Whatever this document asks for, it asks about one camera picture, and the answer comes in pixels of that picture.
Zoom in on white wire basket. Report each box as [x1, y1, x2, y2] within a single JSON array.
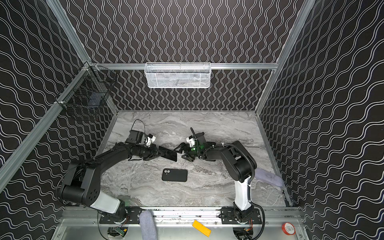
[[144, 62, 212, 89]]

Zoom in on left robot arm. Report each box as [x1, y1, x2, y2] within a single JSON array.
[[58, 131, 168, 224]]

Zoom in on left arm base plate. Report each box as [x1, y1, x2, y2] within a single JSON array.
[[99, 207, 143, 225]]

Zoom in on yellow tag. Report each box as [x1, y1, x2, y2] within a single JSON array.
[[193, 220, 212, 237]]

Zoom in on red tape roll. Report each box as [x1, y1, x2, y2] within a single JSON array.
[[282, 223, 296, 236]]

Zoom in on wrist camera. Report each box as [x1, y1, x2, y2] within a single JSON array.
[[145, 134, 156, 147], [186, 136, 197, 148]]

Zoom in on black phone case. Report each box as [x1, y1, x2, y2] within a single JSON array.
[[162, 169, 188, 183]]

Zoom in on black phone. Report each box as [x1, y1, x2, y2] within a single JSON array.
[[162, 147, 178, 162]]

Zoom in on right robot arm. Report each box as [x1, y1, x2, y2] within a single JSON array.
[[173, 132, 257, 223]]

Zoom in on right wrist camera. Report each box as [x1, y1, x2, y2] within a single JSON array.
[[186, 136, 197, 148]]

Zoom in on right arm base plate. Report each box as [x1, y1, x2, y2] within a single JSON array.
[[218, 207, 263, 225]]

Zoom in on black wire basket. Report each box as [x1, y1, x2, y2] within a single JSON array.
[[58, 62, 118, 122]]

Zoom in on aluminium front rail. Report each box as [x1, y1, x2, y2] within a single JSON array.
[[60, 207, 302, 227]]

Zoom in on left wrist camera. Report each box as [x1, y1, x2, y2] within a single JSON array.
[[145, 134, 156, 147]]

